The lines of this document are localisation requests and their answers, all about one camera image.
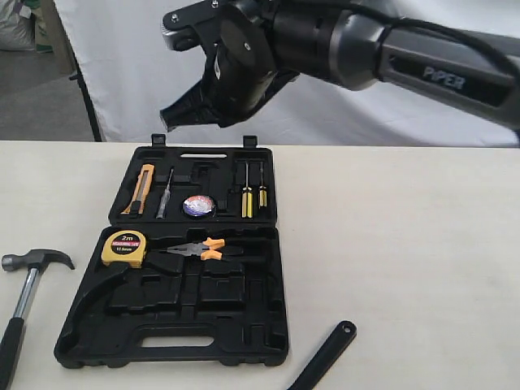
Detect grey sack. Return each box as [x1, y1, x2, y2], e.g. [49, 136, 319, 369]
[1, 0, 35, 51]

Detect black backdrop stand pole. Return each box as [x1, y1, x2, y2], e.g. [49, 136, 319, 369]
[68, 54, 103, 142]

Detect black electrical tape roll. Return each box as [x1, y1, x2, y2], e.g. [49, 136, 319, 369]
[182, 195, 216, 218]

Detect steel claw hammer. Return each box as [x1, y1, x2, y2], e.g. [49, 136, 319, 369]
[1, 249, 75, 389]

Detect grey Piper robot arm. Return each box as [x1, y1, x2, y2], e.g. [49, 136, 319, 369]
[160, 1, 519, 131]

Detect yellow handled short screwdriver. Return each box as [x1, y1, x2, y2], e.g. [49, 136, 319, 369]
[258, 162, 267, 208]

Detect yellow tape measure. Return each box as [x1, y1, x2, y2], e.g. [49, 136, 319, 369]
[101, 230, 147, 269]

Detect black handled adjustable wrench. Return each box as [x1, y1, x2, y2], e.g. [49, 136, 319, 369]
[288, 320, 357, 390]

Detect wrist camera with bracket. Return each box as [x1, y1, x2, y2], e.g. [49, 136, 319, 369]
[161, 0, 228, 55]

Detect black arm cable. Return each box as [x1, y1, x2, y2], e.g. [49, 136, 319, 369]
[349, 0, 520, 82]

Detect yellow handled long screwdriver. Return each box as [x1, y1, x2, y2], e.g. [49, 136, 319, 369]
[241, 161, 253, 219]

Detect white backdrop cloth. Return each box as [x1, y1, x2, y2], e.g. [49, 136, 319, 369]
[56, 1, 518, 147]

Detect black plastic tool case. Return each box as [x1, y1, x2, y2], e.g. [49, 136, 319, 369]
[54, 134, 289, 369]

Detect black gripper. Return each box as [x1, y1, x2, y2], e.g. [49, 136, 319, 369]
[159, 1, 299, 130]

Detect orange handled pliers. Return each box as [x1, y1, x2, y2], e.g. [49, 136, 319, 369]
[158, 237, 261, 265]

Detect cardboard box with green print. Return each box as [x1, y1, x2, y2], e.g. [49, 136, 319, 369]
[32, 0, 54, 54]

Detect orange utility knife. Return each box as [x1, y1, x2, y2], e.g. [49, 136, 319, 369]
[121, 163, 155, 215]

